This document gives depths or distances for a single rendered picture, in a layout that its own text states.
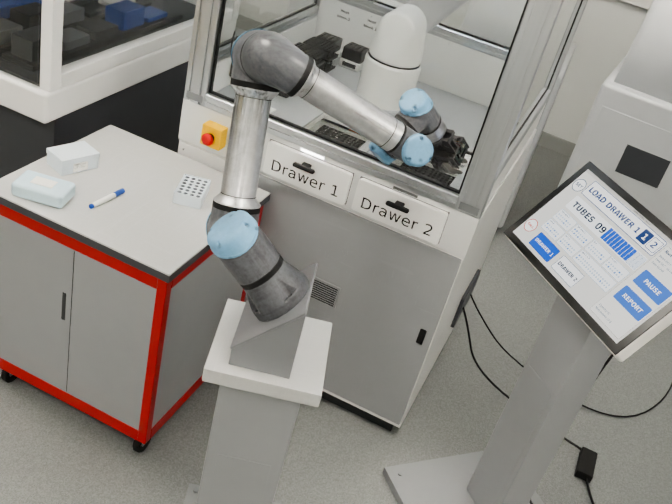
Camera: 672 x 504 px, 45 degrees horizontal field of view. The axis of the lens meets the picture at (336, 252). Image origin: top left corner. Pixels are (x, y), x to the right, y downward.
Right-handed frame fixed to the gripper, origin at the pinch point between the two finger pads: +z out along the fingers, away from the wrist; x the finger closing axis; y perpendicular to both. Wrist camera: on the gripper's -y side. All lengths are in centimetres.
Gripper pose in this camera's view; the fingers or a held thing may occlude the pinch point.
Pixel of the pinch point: (451, 169)
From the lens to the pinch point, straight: 229.1
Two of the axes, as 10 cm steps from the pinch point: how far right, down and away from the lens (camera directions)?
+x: 4.3, -8.7, 2.2
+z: 4.4, 4.2, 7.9
